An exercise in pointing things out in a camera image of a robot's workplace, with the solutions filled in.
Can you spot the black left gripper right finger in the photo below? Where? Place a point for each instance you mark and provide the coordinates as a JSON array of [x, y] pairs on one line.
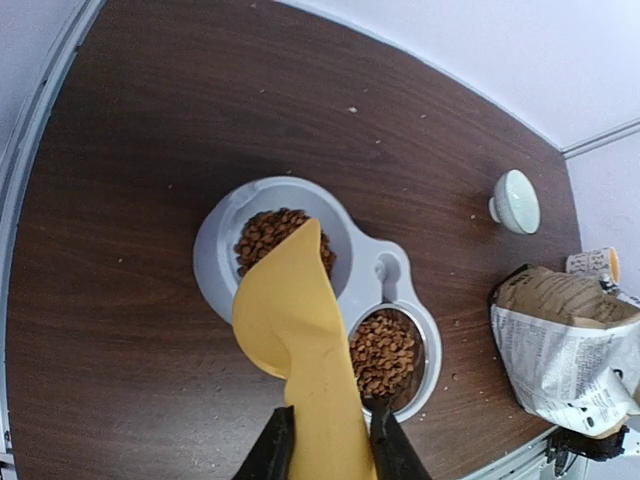
[[394, 456]]

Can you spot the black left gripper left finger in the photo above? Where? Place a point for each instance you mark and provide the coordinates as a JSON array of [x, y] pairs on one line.
[[270, 456]]

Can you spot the yellow plastic scoop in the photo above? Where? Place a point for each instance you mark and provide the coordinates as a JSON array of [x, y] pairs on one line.
[[287, 321]]

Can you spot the dog food bag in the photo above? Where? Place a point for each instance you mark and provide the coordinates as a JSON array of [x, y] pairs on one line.
[[570, 348]]

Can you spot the grey double pet feeder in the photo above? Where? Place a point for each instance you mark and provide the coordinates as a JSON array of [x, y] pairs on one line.
[[369, 274]]

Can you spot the steel bowl in feeder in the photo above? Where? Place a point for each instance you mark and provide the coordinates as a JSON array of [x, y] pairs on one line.
[[388, 358]]

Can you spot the light green ceramic bowl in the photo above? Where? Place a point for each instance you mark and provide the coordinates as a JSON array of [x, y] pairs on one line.
[[514, 203]]

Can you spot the patterned mug yellow inside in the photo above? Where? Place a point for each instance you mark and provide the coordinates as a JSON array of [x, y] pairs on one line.
[[601, 263]]

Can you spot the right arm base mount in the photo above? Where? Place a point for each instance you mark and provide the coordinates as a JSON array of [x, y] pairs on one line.
[[564, 447]]

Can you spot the right aluminium frame post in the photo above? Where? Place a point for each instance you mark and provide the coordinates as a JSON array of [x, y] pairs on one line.
[[602, 139]]

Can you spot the front aluminium rail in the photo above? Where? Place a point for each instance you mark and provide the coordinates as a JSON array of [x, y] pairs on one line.
[[16, 166]]

